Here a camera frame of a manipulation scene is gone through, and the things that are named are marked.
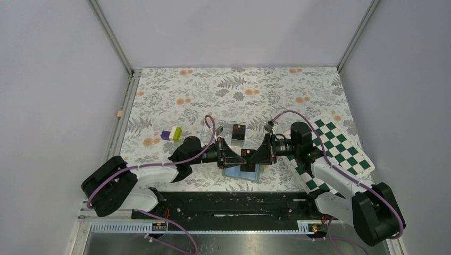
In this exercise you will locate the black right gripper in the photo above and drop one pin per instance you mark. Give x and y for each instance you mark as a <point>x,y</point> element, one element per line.
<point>264,155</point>

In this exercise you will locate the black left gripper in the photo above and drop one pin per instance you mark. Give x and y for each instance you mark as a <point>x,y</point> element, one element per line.
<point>227,157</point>

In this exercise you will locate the green card holder wallet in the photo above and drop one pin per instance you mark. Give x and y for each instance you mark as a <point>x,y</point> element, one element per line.
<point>237,173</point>

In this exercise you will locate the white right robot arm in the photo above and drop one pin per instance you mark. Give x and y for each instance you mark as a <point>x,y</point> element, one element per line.
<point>371,209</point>

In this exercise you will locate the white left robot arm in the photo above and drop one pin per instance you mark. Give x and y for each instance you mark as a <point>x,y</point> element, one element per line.
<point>116,186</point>

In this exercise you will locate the dark credit card stack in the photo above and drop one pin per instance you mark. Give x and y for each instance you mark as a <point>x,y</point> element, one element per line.
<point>238,132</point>

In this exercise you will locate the purple white green block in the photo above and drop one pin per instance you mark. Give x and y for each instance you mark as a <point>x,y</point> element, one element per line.
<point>173,135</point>

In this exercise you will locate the green white checkerboard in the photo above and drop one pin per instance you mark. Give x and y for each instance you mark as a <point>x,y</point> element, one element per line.
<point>340,147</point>

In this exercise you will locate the floral patterned table mat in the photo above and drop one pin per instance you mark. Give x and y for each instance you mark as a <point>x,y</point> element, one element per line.
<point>183,96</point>

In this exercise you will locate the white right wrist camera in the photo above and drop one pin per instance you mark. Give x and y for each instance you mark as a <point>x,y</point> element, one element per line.
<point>271,126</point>

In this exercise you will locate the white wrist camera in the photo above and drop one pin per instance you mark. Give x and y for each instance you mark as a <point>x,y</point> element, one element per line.
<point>218,131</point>
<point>271,126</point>

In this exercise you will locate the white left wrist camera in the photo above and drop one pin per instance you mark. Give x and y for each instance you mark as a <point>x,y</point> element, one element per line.
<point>218,131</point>

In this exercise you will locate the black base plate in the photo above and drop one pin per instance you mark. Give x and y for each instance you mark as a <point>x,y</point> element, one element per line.
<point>238,211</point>

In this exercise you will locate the aluminium frame rail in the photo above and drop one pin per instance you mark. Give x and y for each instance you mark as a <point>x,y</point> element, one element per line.
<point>93,209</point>

